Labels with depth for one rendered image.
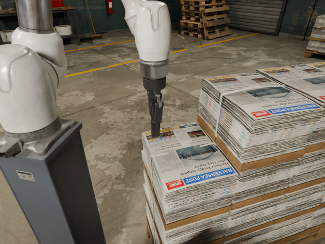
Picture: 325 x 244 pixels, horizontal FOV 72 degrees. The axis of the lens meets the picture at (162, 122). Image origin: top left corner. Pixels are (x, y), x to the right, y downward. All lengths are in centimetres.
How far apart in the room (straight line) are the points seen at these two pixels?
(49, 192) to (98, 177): 123
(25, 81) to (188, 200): 63
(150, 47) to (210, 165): 49
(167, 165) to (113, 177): 119
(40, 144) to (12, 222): 131
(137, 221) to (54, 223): 84
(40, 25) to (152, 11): 37
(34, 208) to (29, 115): 38
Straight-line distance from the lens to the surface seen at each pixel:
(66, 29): 665
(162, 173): 84
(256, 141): 82
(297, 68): 128
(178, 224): 95
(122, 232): 169
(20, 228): 194
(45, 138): 75
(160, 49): 67
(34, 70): 69
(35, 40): 84
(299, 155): 102
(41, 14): 85
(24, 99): 69
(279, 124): 83
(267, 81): 107
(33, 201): 93
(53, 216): 94
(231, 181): 90
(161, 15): 66
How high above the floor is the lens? 142
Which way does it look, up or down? 32 degrees down
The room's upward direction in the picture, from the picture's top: straight up
